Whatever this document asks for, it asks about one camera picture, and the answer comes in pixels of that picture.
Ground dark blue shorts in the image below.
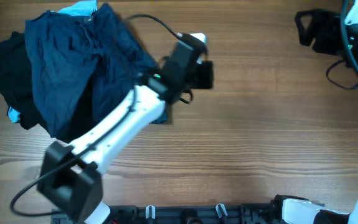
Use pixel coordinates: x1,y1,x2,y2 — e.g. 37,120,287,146
24,4,157,140

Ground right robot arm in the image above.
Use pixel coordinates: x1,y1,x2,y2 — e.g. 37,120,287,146
269,30,358,223

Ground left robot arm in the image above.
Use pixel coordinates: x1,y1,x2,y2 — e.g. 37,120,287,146
37,33,213,223

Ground light blue garment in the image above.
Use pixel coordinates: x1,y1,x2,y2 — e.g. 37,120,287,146
7,0,98,123

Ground black garment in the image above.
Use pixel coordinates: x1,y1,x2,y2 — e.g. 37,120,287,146
0,32,47,130

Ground right black cable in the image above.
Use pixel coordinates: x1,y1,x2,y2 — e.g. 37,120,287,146
325,0,358,100

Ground black cable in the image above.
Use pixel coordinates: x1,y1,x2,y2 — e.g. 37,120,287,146
9,13,185,218
325,0,358,100

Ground left black cable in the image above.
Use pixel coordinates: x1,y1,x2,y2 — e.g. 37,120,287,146
9,13,185,218

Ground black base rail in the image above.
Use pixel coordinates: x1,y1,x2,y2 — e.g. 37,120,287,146
50,203,279,224

